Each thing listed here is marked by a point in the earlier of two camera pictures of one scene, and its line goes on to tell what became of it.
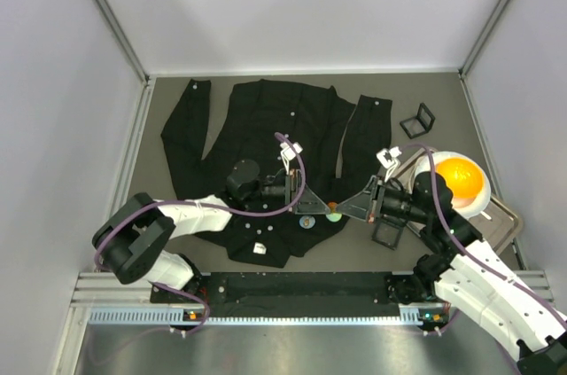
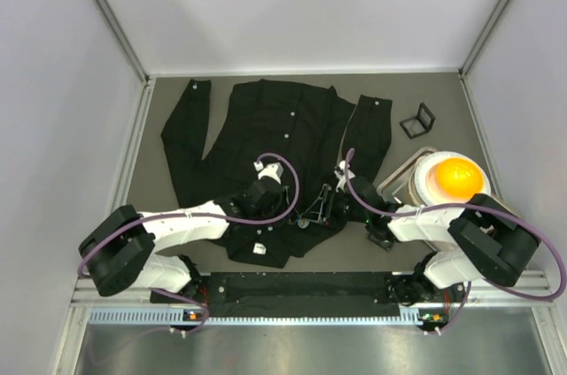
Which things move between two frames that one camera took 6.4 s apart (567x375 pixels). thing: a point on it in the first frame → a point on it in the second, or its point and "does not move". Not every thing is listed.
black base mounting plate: [252, 294] does not move
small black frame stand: [420, 124] does not move
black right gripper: [377, 198] → [330, 205]
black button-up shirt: [283, 155] does not move
